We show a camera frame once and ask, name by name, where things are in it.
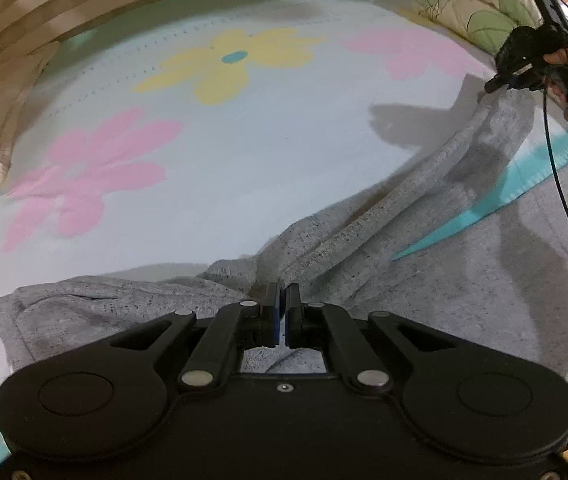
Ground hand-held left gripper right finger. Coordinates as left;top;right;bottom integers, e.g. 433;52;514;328
284;284;457;394

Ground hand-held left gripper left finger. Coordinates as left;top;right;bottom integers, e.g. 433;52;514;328
110;282;281;394

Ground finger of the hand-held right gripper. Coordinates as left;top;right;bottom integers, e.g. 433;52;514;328
484;64;533;94

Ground grey pants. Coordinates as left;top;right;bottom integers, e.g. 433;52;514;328
0;77;568;441

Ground leaf-print pillow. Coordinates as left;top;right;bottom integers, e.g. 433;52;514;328
416;0;568;111

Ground flower print blanket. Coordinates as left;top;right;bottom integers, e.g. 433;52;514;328
0;0;568;480

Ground beige pillow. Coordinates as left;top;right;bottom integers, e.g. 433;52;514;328
0;41;61;192

